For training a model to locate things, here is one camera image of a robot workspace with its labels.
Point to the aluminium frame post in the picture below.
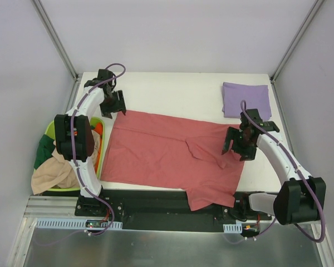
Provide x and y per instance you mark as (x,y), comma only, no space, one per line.
(53,35)
(309,18)

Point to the left white cable duct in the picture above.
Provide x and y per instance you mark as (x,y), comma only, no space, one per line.
(77,224)

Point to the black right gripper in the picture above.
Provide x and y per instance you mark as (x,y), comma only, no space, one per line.
(236,142)

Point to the folded purple t shirt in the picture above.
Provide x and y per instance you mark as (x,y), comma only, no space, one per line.
(256,96)

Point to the pink t shirt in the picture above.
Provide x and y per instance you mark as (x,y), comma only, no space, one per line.
(177,153)

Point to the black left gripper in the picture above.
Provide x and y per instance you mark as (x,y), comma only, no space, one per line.
(116,103)

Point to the right white cable duct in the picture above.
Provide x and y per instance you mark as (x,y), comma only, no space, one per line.
(232,228)

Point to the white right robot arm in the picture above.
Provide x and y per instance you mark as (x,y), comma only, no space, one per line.
(301,197)

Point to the beige garment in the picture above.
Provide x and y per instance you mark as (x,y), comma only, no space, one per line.
(55,171)

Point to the white cable duct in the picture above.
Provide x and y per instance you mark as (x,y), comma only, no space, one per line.
(77,224)
(232,228)

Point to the dark green garment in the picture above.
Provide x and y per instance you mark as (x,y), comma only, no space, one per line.
(46,146)

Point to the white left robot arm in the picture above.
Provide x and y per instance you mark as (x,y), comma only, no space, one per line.
(73,133)

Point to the left aluminium frame post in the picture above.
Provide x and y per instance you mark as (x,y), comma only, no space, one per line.
(53,35)

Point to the right aluminium frame post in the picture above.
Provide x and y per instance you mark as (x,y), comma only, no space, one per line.
(309,18)

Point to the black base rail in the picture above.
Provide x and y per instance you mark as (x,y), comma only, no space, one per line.
(164,211)

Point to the green laundry basket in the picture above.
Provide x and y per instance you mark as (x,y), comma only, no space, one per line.
(93,121)

